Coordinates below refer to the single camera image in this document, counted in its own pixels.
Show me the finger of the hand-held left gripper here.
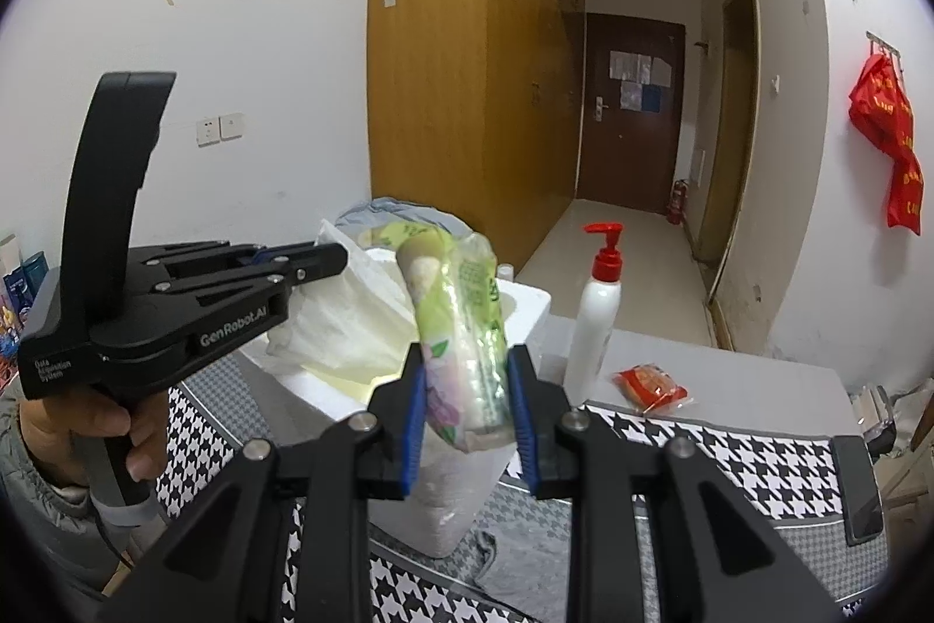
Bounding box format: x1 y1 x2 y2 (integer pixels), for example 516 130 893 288
149 241 349 304
133 239 274 277

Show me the white foam box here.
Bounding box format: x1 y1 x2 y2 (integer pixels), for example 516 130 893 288
241 247 552 558

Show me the yellow plastic bag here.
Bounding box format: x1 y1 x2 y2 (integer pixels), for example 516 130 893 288
361 219 446 252

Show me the green floral tissue packet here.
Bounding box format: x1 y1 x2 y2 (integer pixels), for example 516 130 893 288
398 229 512 455

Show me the white pump bottle red cap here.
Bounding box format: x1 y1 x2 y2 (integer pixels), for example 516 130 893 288
563 221 625 409

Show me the red plastic bag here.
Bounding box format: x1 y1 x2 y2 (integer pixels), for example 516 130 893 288
886 145 924 236
848 55 916 153

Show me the person's left forearm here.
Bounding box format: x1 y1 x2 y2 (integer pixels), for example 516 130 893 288
0 375 147 598

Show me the black smartphone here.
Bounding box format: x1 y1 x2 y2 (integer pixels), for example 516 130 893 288
832 437 884 547

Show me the black cable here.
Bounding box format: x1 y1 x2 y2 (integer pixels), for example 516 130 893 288
91 499 140 569

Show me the white plastic bag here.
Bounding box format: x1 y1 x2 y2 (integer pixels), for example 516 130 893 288
264 219 417 387

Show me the person's left hand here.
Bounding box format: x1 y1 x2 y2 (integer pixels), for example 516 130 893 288
20 385 170 485

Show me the blue white paper notice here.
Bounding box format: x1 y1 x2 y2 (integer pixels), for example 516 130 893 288
620 83 661 112

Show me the dark brown entry door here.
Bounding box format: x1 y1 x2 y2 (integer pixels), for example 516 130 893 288
576 13 685 211

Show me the grey table cover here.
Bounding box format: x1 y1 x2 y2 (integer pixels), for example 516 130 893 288
156 309 898 623

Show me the wooden side door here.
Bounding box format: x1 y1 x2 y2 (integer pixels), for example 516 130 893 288
696 0 760 303

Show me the red snack packet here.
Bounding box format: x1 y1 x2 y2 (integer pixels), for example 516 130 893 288
611 364 694 414

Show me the wooden wardrobe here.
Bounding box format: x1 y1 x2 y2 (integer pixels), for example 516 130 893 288
367 0 587 268

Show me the black white houndstooth cloth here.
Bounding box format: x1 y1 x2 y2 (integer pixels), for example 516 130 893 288
156 346 887 623

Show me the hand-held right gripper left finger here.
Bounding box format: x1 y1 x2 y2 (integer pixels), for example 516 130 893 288
95 342 428 623

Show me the light blue bundled cloth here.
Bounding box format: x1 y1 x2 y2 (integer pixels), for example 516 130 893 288
336 196 468 237

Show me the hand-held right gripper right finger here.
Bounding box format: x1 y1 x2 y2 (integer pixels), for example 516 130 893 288
507 344 848 623

